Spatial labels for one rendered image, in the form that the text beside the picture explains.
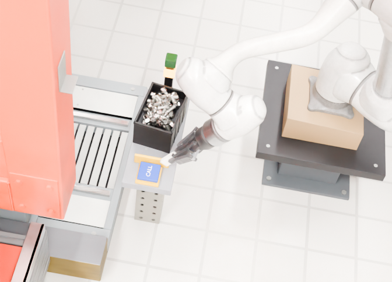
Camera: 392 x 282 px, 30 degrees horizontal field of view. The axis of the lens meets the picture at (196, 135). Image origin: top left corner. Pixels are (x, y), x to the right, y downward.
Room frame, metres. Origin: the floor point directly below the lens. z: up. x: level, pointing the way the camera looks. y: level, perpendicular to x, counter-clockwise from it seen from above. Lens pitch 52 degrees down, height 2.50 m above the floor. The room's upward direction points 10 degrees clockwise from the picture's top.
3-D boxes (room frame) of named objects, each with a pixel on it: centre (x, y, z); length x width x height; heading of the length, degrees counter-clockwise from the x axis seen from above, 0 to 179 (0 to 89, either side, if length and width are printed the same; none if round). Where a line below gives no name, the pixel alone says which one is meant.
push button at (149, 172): (1.41, 0.13, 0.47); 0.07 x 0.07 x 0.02; 89
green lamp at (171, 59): (1.77, 0.13, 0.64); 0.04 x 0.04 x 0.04; 89
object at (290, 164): (1.95, -0.49, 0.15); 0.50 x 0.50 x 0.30; 89
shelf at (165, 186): (1.58, 0.13, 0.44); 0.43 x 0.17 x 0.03; 179
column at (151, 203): (1.55, 0.13, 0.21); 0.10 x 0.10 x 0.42; 89
